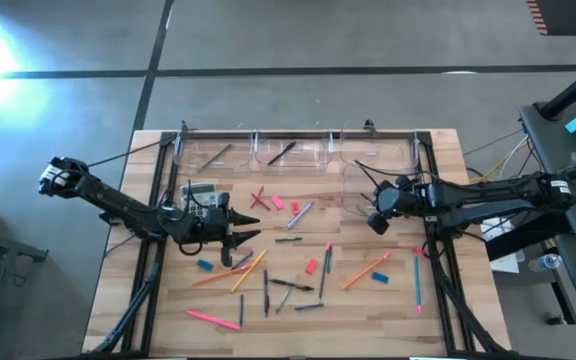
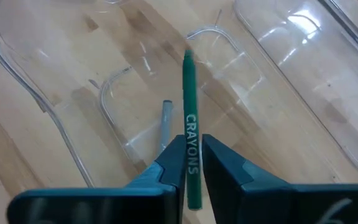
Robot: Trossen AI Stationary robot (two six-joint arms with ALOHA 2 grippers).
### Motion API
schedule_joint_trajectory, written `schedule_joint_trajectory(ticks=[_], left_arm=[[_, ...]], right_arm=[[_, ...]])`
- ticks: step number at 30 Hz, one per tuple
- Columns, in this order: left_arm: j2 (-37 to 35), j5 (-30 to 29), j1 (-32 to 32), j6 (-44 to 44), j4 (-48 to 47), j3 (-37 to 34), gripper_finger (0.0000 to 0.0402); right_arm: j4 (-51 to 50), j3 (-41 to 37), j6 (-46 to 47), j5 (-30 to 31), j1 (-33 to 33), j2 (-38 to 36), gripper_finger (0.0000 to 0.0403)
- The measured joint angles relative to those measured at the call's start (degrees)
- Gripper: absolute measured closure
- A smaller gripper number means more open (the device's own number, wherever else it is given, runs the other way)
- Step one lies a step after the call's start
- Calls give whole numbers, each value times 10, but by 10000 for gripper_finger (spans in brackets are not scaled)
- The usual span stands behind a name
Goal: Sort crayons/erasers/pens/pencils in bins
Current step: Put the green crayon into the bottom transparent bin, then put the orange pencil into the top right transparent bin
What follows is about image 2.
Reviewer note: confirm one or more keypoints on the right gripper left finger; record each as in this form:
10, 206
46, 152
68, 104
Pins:
154, 205

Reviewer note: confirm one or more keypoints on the green crayon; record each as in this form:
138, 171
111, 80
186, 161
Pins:
190, 93

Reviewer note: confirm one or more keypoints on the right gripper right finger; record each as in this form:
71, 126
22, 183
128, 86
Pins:
244, 202

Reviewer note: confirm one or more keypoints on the clear plastic bin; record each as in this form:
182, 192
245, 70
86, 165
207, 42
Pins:
57, 62
322, 77

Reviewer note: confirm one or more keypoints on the grey crayon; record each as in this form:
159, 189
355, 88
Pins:
166, 124

